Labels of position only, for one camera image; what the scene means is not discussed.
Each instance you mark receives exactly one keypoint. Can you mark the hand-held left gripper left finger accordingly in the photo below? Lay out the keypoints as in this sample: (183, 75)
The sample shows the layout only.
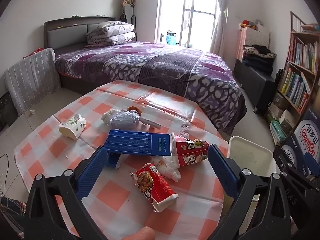
(93, 172)

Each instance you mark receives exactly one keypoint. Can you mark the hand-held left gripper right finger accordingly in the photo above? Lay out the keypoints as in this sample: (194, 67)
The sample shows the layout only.
(221, 170)

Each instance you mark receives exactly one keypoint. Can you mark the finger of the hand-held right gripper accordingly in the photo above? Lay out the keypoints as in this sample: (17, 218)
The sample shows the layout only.
(292, 170)
(313, 165)

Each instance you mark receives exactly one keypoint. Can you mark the white plastic bin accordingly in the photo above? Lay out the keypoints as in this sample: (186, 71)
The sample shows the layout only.
(250, 157)

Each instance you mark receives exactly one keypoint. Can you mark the red torn carton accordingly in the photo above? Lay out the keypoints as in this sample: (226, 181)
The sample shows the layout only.
(192, 152)

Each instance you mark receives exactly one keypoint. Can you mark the blue-grey plastic bag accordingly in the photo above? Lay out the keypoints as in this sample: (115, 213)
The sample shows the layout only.
(125, 120)

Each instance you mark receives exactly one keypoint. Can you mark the red crushed carton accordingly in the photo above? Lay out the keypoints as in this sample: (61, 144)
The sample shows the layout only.
(155, 187)

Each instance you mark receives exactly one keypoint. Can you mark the person's left hand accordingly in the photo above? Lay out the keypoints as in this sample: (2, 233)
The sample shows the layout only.
(140, 234)

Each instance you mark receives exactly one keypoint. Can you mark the blue and white carton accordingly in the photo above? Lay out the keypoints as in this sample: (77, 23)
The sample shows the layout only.
(308, 135)

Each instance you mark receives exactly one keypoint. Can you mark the orange checked tablecloth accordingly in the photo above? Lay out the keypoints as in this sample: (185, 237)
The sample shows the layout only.
(117, 200)

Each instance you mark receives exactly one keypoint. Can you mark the floral paper cup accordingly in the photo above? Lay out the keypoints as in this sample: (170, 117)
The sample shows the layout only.
(73, 127)

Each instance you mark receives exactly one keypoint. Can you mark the tissue box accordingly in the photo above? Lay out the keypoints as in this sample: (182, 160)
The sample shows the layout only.
(286, 120)

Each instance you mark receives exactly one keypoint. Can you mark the blue cardboard box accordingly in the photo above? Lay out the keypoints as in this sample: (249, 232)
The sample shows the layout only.
(135, 142)

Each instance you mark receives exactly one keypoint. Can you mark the crumpled clear plastic bag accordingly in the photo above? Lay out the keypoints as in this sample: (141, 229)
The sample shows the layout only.
(170, 170)

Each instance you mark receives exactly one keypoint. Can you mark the pink lace cloth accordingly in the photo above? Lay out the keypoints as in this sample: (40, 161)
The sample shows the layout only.
(185, 128)

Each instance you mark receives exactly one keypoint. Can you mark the crumpled white plastic wad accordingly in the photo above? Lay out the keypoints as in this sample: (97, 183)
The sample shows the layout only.
(108, 116)

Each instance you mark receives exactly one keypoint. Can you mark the wooden bookshelf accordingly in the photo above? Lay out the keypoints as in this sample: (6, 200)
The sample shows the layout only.
(287, 97)

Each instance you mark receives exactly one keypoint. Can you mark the orange sausage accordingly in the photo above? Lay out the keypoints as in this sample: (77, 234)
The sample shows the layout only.
(133, 109)

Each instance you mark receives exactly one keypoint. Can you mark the pale plastic strip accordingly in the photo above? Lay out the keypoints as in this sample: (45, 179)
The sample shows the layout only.
(151, 124)

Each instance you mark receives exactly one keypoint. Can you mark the small white floor scrap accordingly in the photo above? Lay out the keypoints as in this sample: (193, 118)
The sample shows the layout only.
(31, 112)

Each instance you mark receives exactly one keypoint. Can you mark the black storage bench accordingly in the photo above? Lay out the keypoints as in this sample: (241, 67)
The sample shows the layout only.
(257, 90)

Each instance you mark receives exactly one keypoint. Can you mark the plaid pants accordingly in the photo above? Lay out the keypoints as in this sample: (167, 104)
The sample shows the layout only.
(11, 210)

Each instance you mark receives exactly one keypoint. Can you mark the black bag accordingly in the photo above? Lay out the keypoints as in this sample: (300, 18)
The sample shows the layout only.
(279, 77)

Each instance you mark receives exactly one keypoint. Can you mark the rows of books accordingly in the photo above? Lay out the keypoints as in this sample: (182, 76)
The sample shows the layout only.
(303, 55)

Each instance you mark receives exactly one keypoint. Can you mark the grey checked cushion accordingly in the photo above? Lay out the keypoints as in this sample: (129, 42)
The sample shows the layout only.
(32, 80)

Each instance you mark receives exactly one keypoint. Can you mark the pile of dark clothes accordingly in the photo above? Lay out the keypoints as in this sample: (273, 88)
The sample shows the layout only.
(258, 60)

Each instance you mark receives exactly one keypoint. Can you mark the bed with purple blanket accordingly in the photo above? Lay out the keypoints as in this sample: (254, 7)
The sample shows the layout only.
(162, 67)

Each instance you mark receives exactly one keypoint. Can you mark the red cloth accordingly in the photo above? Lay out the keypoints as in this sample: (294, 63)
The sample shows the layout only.
(33, 53)

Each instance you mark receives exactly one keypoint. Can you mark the pink drawer cabinet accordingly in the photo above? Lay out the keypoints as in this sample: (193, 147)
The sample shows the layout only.
(252, 38)

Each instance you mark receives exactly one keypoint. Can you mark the teal plastic basket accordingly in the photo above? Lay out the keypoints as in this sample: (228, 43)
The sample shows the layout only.
(171, 39)

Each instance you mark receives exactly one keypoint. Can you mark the folded white quilt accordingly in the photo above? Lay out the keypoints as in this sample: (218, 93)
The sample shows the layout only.
(112, 33)

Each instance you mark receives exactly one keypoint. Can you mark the dark wooden bed headboard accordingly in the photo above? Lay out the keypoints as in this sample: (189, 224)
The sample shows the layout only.
(65, 33)

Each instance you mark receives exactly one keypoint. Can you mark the white curtain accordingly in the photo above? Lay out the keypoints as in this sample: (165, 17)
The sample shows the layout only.
(220, 25)

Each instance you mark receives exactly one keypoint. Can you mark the plush toys pile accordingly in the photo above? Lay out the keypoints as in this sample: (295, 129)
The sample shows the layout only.
(248, 23)

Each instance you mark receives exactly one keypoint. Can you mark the balcony glass door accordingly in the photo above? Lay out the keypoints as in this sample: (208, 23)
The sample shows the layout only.
(190, 15)

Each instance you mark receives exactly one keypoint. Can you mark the black coat rack with scarf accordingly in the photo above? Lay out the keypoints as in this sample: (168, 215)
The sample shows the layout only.
(128, 2)

